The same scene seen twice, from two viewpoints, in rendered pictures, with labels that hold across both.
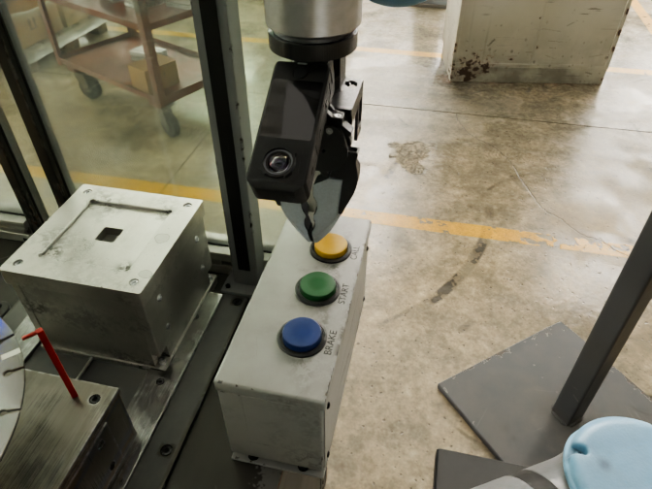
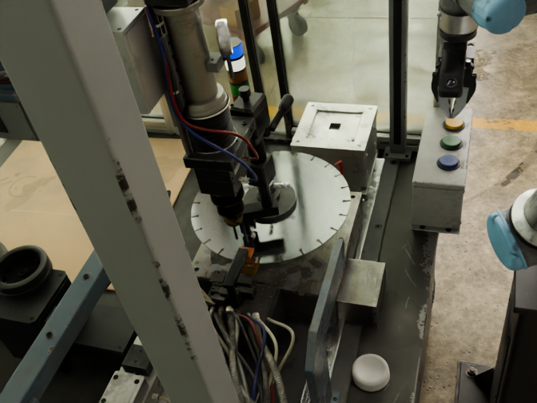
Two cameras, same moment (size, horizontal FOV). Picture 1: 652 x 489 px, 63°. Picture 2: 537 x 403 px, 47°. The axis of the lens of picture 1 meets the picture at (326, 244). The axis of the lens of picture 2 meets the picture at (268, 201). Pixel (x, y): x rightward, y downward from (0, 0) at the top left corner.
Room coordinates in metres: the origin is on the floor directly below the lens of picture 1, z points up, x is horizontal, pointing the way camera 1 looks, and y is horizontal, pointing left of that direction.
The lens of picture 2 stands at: (-0.71, 0.22, 1.80)
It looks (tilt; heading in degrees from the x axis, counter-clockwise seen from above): 43 degrees down; 12
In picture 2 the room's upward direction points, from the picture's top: 11 degrees counter-clockwise
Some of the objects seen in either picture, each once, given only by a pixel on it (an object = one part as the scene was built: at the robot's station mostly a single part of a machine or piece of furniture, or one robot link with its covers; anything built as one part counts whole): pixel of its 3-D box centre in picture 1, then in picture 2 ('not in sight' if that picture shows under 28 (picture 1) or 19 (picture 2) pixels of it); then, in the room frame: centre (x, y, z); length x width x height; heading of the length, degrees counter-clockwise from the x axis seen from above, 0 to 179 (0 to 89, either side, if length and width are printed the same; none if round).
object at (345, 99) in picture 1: (315, 94); (456, 52); (0.44, 0.01, 1.12); 0.09 x 0.08 x 0.12; 168
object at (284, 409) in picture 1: (306, 331); (443, 168); (0.42, 0.02, 0.82); 0.28 x 0.11 x 0.15; 167
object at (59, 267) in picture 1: (123, 276); (336, 149); (0.51, 0.27, 0.82); 0.18 x 0.18 x 0.15; 77
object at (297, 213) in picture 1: (301, 193); (445, 95); (0.44, 0.02, 1.01); 0.06 x 0.03 x 0.09; 168
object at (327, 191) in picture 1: (331, 197); (460, 96); (0.43, -0.01, 1.01); 0.06 x 0.03 x 0.09; 168
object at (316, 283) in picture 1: (317, 289); (451, 143); (0.42, 0.01, 0.90); 0.04 x 0.04 x 0.02
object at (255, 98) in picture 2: not in sight; (253, 137); (0.12, 0.39, 1.17); 0.06 x 0.05 x 0.20; 158
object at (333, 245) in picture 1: (331, 249); (454, 125); (0.48, -0.01, 0.90); 0.04 x 0.04 x 0.02
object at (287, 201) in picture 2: not in sight; (268, 197); (0.20, 0.40, 0.96); 0.11 x 0.11 x 0.03
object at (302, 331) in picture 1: (302, 337); (448, 163); (0.35, 0.02, 0.90); 0.04 x 0.04 x 0.02
